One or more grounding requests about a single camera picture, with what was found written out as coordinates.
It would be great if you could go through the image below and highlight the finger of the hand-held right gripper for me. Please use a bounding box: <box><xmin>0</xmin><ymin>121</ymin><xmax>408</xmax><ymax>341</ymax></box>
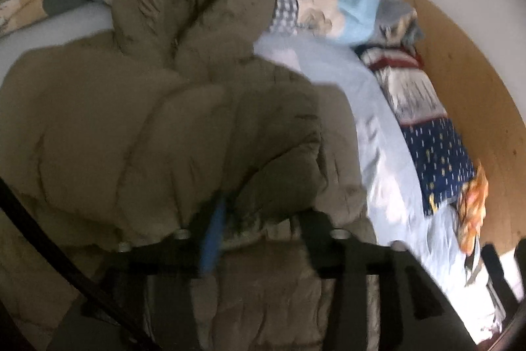
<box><xmin>480</xmin><ymin>243</ymin><xmax>519</xmax><ymax>308</ymax></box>

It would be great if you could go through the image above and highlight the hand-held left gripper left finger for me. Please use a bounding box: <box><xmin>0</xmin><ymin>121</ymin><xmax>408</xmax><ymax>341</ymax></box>
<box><xmin>49</xmin><ymin>192</ymin><xmax>231</xmax><ymax>351</ymax></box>

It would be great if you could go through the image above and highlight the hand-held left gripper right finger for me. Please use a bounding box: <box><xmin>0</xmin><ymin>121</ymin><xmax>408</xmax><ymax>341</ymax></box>
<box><xmin>297</xmin><ymin>210</ymin><xmax>478</xmax><ymax>351</ymax></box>

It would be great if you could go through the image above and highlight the olive green puffer jacket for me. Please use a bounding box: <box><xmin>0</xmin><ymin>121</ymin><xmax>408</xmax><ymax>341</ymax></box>
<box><xmin>0</xmin><ymin>0</ymin><xmax>379</xmax><ymax>351</ymax></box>

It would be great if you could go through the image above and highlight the orange cloth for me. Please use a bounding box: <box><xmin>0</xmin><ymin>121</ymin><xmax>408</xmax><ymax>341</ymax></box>
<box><xmin>455</xmin><ymin>161</ymin><xmax>490</xmax><ymax>256</ymax></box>

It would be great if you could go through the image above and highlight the light blue bed sheet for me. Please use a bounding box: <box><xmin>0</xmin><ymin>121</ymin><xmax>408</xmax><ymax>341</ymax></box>
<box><xmin>0</xmin><ymin>1</ymin><xmax>507</xmax><ymax>344</ymax></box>

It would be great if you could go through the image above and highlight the navy blue dotted cloth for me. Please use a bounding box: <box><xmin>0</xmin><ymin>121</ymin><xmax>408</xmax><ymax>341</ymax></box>
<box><xmin>400</xmin><ymin>116</ymin><xmax>477</xmax><ymax>217</ymax></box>

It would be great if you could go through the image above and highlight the wooden headboard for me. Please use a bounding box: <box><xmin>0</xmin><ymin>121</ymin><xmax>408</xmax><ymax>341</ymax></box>
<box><xmin>394</xmin><ymin>0</ymin><xmax>526</xmax><ymax>253</ymax></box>

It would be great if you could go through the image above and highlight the black cable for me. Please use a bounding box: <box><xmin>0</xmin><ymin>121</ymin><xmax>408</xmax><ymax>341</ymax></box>
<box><xmin>0</xmin><ymin>177</ymin><xmax>162</xmax><ymax>351</ymax></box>

